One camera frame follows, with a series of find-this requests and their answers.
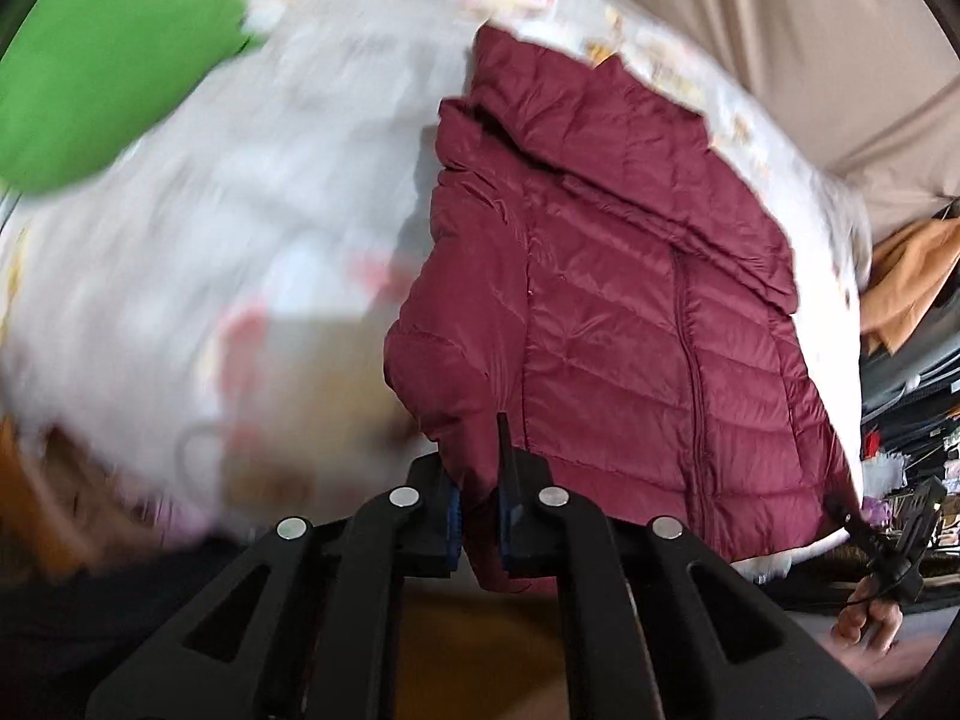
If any maroon puffer jacket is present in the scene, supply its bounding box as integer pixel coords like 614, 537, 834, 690
384, 26, 862, 577

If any person's bare right hand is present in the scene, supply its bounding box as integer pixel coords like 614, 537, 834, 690
832, 574, 903, 656

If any orange cloth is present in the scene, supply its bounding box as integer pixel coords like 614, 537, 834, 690
859, 218, 960, 355

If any white floral bed blanket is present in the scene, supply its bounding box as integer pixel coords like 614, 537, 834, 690
2, 0, 869, 574

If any beige curtain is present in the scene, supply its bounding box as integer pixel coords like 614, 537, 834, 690
630, 0, 958, 238

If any green pillow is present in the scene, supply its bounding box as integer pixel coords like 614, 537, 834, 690
2, 0, 249, 195

